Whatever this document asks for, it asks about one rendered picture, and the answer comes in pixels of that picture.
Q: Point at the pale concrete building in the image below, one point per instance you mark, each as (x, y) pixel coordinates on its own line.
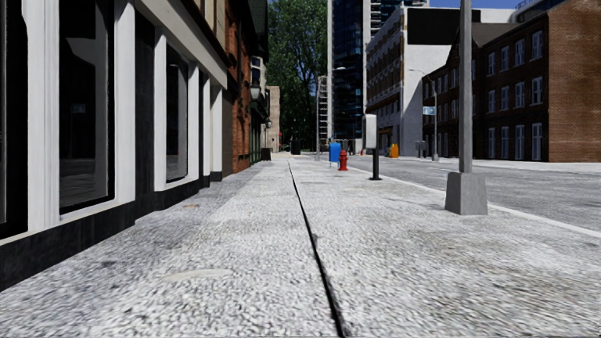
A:
(392, 80)

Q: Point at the white shopfront building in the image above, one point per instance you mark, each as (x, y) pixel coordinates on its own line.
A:
(122, 103)

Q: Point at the blue letter box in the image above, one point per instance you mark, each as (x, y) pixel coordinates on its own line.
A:
(335, 152)

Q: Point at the red fire hydrant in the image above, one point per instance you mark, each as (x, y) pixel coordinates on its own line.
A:
(343, 160)

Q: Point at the white box on a post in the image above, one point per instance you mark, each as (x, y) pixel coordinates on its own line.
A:
(373, 136)

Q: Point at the orange box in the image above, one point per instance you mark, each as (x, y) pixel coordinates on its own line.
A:
(394, 150)

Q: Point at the dark red brick building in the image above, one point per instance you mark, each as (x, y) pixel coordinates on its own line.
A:
(540, 84)

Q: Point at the beige stone building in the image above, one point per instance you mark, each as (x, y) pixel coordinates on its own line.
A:
(273, 117)

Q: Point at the glass tower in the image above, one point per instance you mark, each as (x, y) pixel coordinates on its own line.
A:
(350, 47)

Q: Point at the trees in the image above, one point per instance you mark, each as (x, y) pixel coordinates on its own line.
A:
(298, 65)

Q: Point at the dark bin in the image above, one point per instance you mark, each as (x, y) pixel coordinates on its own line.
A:
(295, 146)
(265, 153)

